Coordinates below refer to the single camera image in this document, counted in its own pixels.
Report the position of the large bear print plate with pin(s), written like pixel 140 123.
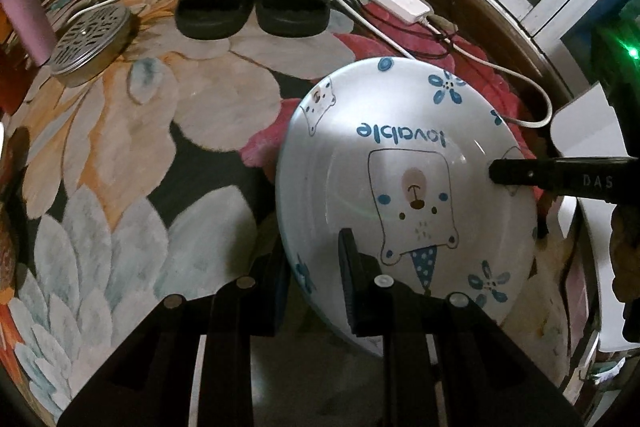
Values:
pixel 350 132

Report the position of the round perforated metal tin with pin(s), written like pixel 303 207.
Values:
pixel 90 37

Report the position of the person's right hand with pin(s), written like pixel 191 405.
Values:
pixel 627 267

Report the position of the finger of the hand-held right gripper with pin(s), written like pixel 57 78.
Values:
pixel 520 172

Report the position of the pink thermos bottle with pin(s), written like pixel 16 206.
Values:
pixel 25 17

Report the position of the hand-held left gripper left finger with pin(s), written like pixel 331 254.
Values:
pixel 272 302

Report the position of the white board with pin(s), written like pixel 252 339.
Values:
pixel 590 122

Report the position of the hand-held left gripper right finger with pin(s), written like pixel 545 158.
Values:
pixel 350 287

